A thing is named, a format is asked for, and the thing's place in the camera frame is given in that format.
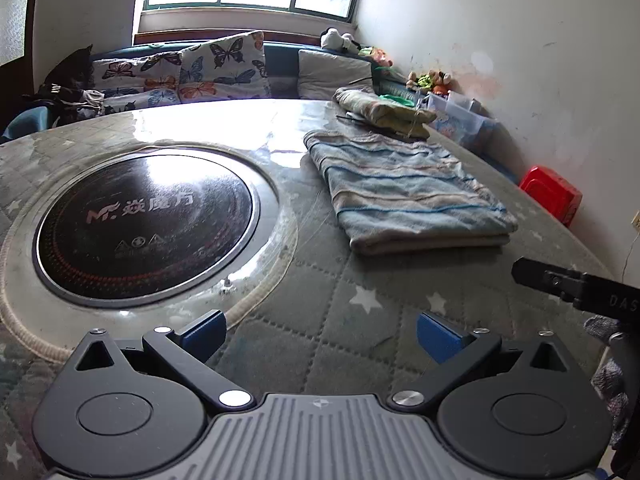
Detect blue striped sweater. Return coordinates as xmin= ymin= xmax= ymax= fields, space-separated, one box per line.
xmin=304 ymin=130 xmax=518 ymax=256

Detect grey knit gloved hand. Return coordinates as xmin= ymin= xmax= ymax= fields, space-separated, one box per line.
xmin=584 ymin=315 xmax=630 ymax=448

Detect round table heater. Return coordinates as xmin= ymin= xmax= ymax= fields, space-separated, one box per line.
xmin=1 ymin=144 xmax=298 ymax=362

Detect red plastic stool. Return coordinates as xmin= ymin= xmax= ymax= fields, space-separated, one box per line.
xmin=520 ymin=166 xmax=582 ymax=228

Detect clear plastic storage box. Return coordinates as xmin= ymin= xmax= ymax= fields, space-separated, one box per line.
xmin=426 ymin=92 xmax=497 ymax=155

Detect folded yellow floral cloth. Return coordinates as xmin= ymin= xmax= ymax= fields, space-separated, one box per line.
xmin=333 ymin=87 xmax=436 ymax=139

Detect green bowl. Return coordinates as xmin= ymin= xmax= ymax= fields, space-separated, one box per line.
xmin=380 ymin=94 xmax=416 ymax=108

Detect brown plush toy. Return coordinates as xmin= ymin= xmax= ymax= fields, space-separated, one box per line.
xmin=406 ymin=70 xmax=454 ymax=98

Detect left butterfly pillow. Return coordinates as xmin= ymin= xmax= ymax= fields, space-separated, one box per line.
xmin=92 ymin=52 xmax=182 ymax=115

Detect butterfly pillow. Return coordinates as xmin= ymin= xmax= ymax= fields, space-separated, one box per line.
xmin=92 ymin=52 xmax=182 ymax=115
xmin=178 ymin=32 xmax=271 ymax=103

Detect right butterfly pillow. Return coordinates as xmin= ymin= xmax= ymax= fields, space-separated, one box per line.
xmin=178 ymin=32 xmax=271 ymax=103

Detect black bag on sofa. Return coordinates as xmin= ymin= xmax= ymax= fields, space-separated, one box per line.
xmin=35 ymin=44 xmax=104 ymax=127

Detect blue sofa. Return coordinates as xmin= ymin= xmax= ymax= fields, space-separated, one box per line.
xmin=0 ymin=39 xmax=522 ymax=187

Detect grey cushion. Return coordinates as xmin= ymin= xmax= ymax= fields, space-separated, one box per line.
xmin=297 ymin=50 xmax=373 ymax=101

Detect orange green plush toy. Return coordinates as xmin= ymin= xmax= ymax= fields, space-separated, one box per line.
xmin=359 ymin=47 xmax=394 ymax=67

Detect white plush toy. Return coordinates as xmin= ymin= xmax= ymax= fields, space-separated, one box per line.
xmin=320 ymin=27 xmax=361 ymax=55

